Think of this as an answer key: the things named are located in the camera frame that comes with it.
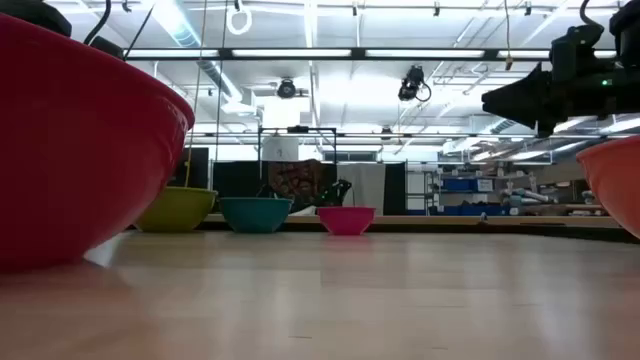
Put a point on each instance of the black overhead camera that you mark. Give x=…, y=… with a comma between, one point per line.
x=412, y=82

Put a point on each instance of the wooden shelf board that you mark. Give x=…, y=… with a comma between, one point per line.
x=450, y=220

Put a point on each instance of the small pink bowl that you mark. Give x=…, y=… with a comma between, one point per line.
x=346, y=221

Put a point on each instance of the large red bowl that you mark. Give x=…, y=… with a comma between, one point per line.
x=75, y=150

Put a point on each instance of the teal bowl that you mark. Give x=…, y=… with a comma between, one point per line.
x=255, y=215

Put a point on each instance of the orange bowl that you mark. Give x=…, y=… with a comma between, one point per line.
x=617, y=175

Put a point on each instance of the round black ceiling fixture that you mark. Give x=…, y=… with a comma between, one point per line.
x=286, y=89

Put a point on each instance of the grey curtain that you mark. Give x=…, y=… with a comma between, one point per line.
x=365, y=187

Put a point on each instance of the white sign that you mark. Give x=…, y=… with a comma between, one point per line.
x=280, y=149

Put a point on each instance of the white-blue background robot arm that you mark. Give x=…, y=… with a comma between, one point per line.
x=530, y=195

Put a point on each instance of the yellow-green bowl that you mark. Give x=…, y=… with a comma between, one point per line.
x=177, y=210

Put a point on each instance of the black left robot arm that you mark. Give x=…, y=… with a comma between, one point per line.
x=35, y=17

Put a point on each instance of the black overhead frame bar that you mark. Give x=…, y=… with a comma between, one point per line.
x=300, y=53

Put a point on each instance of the blue storage bin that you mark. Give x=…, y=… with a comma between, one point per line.
x=457, y=185

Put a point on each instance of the black metal stand frame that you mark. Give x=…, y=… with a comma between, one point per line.
x=260, y=170

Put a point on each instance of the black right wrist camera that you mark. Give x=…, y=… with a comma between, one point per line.
x=575, y=50

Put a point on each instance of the black curtain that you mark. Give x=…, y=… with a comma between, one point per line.
x=235, y=180

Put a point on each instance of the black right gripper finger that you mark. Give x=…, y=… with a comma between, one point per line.
x=515, y=102

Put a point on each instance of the brown patterned cloth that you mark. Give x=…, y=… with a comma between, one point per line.
x=295, y=182

